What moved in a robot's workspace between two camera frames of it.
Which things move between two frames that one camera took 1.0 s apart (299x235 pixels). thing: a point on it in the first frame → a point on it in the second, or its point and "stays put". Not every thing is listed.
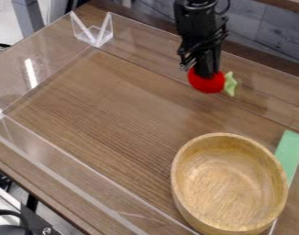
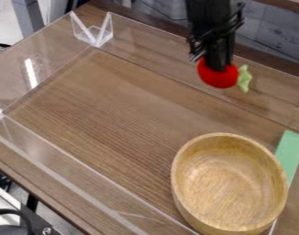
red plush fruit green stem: x=211 y=84 → x=227 y=78
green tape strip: x=290 y=151 stays put
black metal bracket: x=35 y=225 stays put
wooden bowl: x=228 y=184 stays put
